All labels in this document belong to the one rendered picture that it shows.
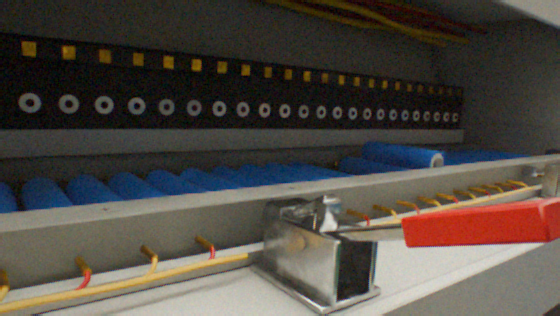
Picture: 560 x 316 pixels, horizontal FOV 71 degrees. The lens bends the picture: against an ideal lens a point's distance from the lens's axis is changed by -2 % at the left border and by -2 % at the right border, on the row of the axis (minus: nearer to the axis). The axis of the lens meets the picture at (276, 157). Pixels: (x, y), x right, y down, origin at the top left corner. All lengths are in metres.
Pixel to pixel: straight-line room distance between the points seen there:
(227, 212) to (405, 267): 0.07
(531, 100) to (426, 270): 0.41
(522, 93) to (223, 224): 0.46
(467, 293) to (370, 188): 0.07
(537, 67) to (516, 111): 0.05
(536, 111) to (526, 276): 0.34
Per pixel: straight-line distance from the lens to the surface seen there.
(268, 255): 0.16
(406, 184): 0.24
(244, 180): 0.23
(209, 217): 0.16
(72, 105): 0.27
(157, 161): 0.26
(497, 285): 0.21
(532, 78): 0.56
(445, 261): 0.19
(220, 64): 0.30
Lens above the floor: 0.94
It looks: 9 degrees up
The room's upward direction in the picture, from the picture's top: 9 degrees counter-clockwise
